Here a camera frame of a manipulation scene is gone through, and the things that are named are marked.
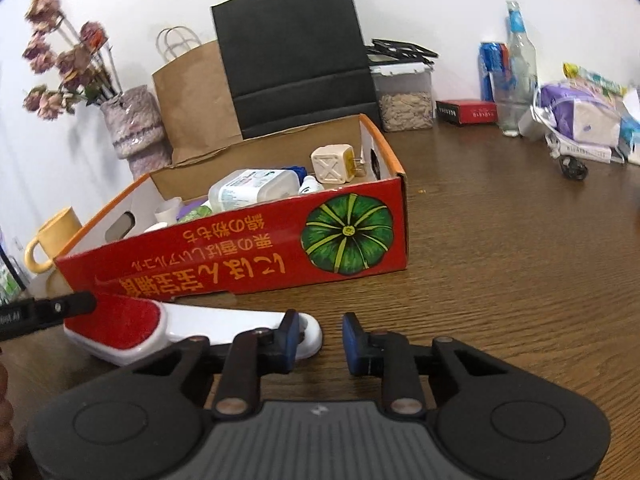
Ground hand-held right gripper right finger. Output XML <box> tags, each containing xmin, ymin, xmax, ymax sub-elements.
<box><xmin>342</xmin><ymin>312</ymin><xmax>521</xmax><ymax>419</ymax></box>

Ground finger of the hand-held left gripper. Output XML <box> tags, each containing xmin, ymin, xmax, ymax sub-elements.
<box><xmin>22</xmin><ymin>291</ymin><xmax>97</xmax><ymax>331</ymax></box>

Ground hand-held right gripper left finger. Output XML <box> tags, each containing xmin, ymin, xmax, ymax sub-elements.
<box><xmin>120</xmin><ymin>310</ymin><xmax>301</xmax><ymax>421</ymax></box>

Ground white and red lint brush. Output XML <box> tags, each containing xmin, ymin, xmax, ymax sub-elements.
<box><xmin>63</xmin><ymin>292</ymin><xmax>323</xmax><ymax>367</ymax></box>

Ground red pumpkin-print cardboard box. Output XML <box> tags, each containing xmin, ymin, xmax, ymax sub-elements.
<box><xmin>53</xmin><ymin>113</ymin><xmax>409</xmax><ymax>311</ymax></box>

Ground person's left hand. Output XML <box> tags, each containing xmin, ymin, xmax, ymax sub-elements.
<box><xmin>0</xmin><ymin>359</ymin><xmax>14</xmax><ymax>449</ymax></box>

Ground yellow mug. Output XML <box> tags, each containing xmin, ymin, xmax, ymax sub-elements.
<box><xmin>24</xmin><ymin>206</ymin><xmax>84</xmax><ymax>275</ymax></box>

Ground small white cup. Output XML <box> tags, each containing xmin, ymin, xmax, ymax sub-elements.
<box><xmin>153</xmin><ymin>198</ymin><xmax>182</xmax><ymax>225</ymax></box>

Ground green item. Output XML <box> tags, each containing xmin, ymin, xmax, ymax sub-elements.
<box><xmin>176</xmin><ymin>200</ymin><xmax>214</xmax><ymax>224</ymax></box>

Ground white labelled plastic bottle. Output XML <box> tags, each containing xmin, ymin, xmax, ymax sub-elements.
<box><xmin>207</xmin><ymin>168</ymin><xmax>301</xmax><ymax>214</ymax></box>

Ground beige power adapter cube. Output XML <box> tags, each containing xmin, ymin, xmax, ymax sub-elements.
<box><xmin>310</xmin><ymin>144</ymin><xmax>369</xmax><ymax>190</ymax></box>

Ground purple-white fuzzy vase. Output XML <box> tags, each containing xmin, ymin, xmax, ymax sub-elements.
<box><xmin>99</xmin><ymin>85</ymin><xmax>174</xmax><ymax>181</ymax></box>

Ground brown paper bag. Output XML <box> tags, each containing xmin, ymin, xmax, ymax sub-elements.
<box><xmin>151</xmin><ymin>26</ymin><xmax>246</xmax><ymax>165</ymax></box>

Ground dried flowers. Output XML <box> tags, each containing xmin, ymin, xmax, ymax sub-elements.
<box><xmin>22</xmin><ymin>0</ymin><xmax>124</xmax><ymax>121</ymax></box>

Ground clear plastic seed container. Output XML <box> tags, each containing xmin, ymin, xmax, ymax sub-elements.
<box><xmin>369</xmin><ymin>62</ymin><xmax>435</xmax><ymax>133</ymax></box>

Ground red and black box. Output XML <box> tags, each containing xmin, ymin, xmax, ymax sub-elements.
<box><xmin>435</xmin><ymin>98</ymin><xmax>500</xmax><ymax>126</ymax></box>

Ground black paper bag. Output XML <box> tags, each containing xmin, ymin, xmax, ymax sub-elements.
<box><xmin>209</xmin><ymin>0</ymin><xmax>384</xmax><ymax>141</ymax></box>

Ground white charger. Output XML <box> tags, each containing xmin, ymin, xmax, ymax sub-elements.
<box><xmin>517</xmin><ymin>107</ymin><xmax>551</xmax><ymax>140</ymax></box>

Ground black frames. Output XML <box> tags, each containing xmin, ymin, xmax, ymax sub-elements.
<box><xmin>364</xmin><ymin>38</ymin><xmax>440</xmax><ymax>66</ymax></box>

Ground white flat box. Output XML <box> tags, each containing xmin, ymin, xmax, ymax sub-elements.
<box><xmin>552</xmin><ymin>134</ymin><xmax>627</xmax><ymax>165</ymax></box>

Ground clear glass bottle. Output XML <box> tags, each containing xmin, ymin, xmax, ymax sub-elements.
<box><xmin>494</xmin><ymin>0</ymin><xmax>539</xmax><ymax>136</ymax></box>

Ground purple packet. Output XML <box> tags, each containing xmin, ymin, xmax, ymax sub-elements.
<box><xmin>537</xmin><ymin>81</ymin><xmax>626</xmax><ymax>149</ymax></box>

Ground blue and white packet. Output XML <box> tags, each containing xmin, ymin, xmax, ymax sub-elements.
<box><xmin>617</xmin><ymin>87</ymin><xmax>640</xmax><ymax>166</ymax></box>

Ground yellow-green snack packet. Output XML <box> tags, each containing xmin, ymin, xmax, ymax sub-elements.
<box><xmin>562</xmin><ymin>62</ymin><xmax>629</xmax><ymax>99</ymax></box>

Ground black cable clip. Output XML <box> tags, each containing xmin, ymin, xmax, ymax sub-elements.
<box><xmin>557</xmin><ymin>155</ymin><xmax>589</xmax><ymax>181</ymax></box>

